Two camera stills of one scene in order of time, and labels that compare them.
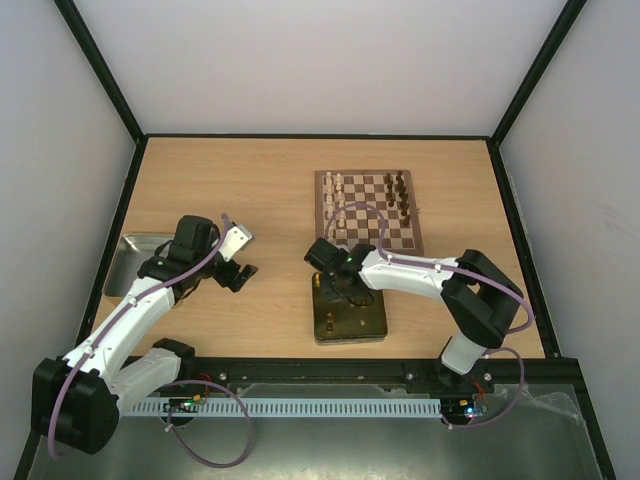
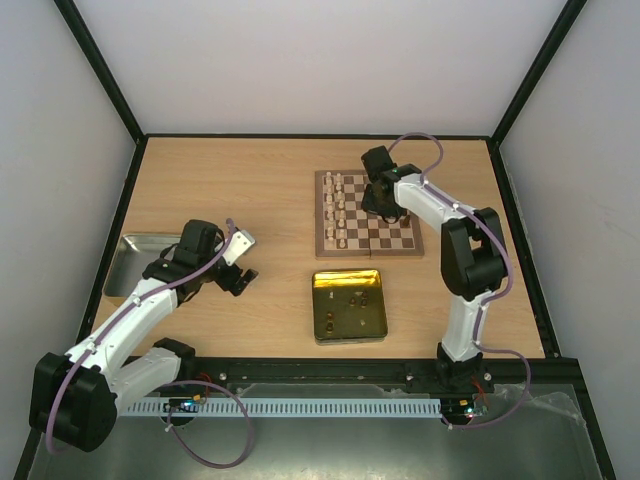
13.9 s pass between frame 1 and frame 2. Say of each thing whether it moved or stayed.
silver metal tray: stayed
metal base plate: stayed
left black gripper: stayed
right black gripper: moved
